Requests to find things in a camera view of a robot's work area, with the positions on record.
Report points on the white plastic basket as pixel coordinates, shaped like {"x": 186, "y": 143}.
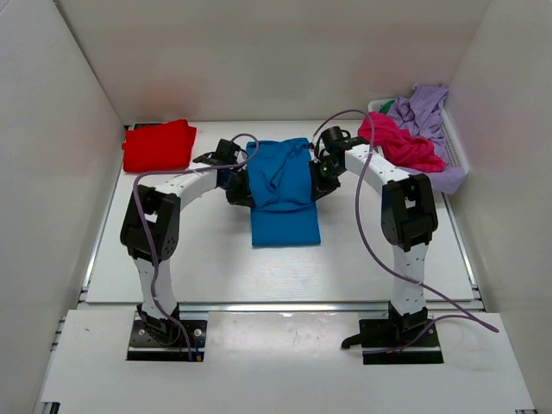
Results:
{"x": 453, "y": 151}

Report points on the aluminium table edge rail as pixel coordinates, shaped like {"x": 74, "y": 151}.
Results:
{"x": 215, "y": 266}

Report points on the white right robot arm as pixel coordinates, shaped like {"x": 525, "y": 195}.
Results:
{"x": 408, "y": 216}

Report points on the red folded t shirt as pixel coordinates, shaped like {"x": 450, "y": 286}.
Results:
{"x": 161, "y": 147}

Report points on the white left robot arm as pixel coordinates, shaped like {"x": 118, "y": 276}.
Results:
{"x": 150, "y": 228}

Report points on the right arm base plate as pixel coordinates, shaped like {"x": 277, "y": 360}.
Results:
{"x": 383, "y": 342}

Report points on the pink t shirt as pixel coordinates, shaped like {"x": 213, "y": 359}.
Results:
{"x": 399, "y": 146}

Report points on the blue t shirt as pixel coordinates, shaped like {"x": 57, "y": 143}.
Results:
{"x": 284, "y": 215}

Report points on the green t shirt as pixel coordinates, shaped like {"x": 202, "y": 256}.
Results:
{"x": 384, "y": 108}

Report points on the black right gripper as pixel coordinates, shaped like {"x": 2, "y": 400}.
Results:
{"x": 319, "y": 187}

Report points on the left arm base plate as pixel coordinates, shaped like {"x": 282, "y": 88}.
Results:
{"x": 146, "y": 344}

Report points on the lavender t shirt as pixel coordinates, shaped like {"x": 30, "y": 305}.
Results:
{"x": 421, "y": 115}

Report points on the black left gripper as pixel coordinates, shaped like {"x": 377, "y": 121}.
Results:
{"x": 242, "y": 197}

